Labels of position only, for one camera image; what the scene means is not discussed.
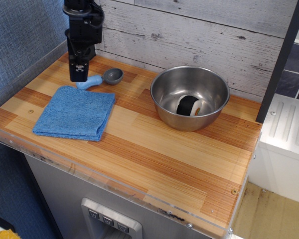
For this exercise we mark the stainless steel bowl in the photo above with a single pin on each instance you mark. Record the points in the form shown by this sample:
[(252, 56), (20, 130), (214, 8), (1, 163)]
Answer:
[(168, 86)]

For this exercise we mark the yellow object at corner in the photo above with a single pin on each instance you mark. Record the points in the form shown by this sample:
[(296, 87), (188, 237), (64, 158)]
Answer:
[(9, 234)]

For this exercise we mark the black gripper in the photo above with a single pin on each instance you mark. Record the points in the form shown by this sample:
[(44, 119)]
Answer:
[(86, 19)]

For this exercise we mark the clear acrylic edge guard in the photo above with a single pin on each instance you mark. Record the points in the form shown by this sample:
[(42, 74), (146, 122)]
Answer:
[(192, 178)]

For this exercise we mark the toy sushi roll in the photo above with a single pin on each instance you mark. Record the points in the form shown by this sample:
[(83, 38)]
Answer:
[(188, 106)]

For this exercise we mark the white toy sink unit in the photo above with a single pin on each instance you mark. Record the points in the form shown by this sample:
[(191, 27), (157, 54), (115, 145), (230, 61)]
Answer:
[(275, 165)]

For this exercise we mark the blue handled grey spoon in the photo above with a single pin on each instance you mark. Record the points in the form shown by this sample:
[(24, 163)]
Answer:
[(112, 77)]

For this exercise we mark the silver dispenser button panel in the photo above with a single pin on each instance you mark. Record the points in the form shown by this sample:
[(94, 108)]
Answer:
[(105, 223)]

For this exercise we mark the blue folded cloth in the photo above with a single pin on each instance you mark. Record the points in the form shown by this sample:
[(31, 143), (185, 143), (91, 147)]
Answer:
[(75, 114)]

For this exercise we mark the dark grey right post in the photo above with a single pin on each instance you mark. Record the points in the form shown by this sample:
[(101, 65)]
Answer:
[(280, 64)]

